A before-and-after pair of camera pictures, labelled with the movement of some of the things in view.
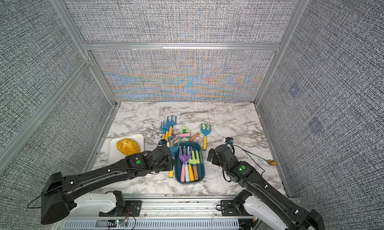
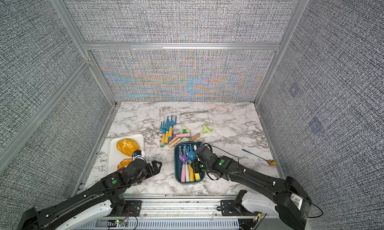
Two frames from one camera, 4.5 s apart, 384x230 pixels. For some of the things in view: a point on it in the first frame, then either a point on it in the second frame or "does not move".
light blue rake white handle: x=187 y=172 does not move
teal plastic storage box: x=195 y=146 does not move
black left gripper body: x=166 y=166 to x=147 y=172
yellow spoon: x=270 y=162 does not move
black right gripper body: x=216 y=160 to x=198 y=166
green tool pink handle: x=184 y=133 does not move
